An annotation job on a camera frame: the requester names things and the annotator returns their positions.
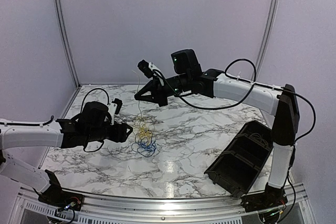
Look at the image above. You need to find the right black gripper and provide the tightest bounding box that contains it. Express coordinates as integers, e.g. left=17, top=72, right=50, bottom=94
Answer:
left=135, top=72, right=191, bottom=106

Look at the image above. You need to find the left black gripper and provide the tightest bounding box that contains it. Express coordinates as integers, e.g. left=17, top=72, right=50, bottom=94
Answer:
left=86, top=121, right=133, bottom=143

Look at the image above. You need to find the yellow cable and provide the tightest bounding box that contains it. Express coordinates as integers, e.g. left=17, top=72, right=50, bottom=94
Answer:
left=131, top=69, right=154, bottom=143

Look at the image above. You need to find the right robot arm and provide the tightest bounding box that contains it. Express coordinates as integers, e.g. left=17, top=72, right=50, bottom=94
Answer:
left=134, top=49, right=300, bottom=207

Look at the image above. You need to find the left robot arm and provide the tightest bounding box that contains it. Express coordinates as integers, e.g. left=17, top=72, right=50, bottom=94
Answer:
left=1, top=99, right=133, bottom=206

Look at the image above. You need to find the black three-compartment bin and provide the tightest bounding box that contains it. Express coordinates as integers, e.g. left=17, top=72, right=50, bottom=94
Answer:
left=204, top=120, right=273, bottom=198

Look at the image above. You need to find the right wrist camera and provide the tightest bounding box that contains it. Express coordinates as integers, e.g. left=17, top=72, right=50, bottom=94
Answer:
left=137, top=60, right=160, bottom=79

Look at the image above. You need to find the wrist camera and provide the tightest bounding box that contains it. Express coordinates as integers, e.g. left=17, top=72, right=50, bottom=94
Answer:
left=108, top=98, right=123, bottom=125
left=137, top=60, right=160, bottom=79

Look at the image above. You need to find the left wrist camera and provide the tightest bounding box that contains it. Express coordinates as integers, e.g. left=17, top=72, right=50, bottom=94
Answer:
left=108, top=98, right=123, bottom=125

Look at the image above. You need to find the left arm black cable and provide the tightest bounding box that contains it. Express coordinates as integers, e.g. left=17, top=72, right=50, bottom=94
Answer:
left=41, top=88, right=111, bottom=153

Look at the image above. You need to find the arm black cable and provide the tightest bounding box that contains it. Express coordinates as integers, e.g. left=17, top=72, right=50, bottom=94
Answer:
left=41, top=88, right=111, bottom=153
left=154, top=58, right=317, bottom=143

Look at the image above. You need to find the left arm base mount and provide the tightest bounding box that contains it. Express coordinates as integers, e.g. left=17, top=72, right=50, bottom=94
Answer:
left=38, top=170, right=84, bottom=211

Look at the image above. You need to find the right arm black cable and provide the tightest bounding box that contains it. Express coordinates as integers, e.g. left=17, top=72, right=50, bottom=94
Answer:
left=154, top=58, right=317, bottom=143

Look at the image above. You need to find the aluminium front rail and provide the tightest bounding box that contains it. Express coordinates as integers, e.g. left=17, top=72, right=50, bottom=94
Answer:
left=9, top=184, right=316, bottom=223

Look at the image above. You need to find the right aluminium frame post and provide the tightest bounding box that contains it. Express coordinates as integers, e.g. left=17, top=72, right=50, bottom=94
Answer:
left=255, top=0, right=279, bottom=80

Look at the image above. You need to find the aluminium frame post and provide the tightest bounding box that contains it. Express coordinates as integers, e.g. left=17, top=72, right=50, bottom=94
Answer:
left=38, top=0, right=82, bottom=169
left=255, top=0, right=279, bottom=80

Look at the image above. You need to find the left aluminium frame post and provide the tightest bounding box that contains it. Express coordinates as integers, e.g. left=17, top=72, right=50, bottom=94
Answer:
left=38, top=0, right=82, bottom=169

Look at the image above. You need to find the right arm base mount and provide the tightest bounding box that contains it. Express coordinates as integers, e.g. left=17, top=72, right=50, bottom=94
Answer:
left=240, top=184, right=288, bottom=212

